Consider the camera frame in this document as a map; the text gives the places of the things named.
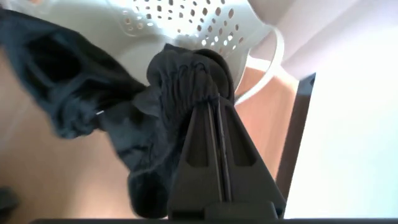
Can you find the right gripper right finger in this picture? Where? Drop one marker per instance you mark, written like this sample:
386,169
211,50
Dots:
248,180

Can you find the black shorts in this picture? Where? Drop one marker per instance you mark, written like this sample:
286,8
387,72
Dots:
174,93

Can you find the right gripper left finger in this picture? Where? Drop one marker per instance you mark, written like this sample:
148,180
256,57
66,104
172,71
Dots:
196,174

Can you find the white laundry basket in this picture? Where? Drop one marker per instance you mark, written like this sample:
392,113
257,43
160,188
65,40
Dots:
140,62

